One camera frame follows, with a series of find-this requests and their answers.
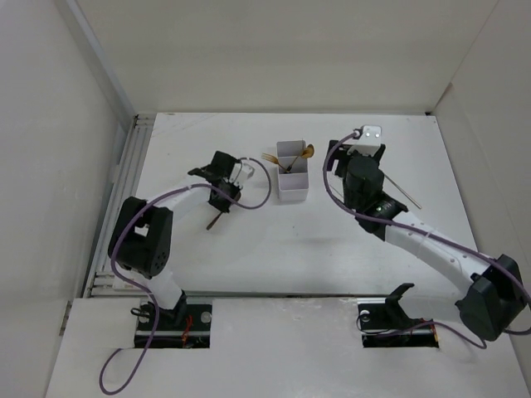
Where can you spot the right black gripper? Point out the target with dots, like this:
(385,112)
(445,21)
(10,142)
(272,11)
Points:
(339,151)

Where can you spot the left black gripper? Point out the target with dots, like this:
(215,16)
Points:
(222,206)

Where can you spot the gold fork green handle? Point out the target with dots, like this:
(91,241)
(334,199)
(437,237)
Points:
(273,159)

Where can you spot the gold spoon green handle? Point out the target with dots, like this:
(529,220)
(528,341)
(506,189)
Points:
(308,152)

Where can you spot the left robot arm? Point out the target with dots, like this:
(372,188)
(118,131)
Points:
(142,236)

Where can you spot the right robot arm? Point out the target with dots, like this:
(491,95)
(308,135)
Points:
(494,293)

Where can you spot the silver chopstick far right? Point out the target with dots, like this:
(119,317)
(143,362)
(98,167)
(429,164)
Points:
(404,192)

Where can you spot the white three-compartment utensil holder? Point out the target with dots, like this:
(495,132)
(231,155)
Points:
(292,173)

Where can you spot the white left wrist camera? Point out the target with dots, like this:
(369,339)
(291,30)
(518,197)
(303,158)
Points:
(241,173)

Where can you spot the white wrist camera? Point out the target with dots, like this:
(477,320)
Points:
(241,173)
(367,140)

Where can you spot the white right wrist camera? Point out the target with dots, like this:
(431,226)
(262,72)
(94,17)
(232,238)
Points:
(367,140)

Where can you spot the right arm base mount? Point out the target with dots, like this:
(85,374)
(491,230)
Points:
(384,324)

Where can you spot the aluminium frame rail left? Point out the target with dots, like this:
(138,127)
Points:
(125,169)

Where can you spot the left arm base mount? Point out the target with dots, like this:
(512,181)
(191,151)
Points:
(193,330)

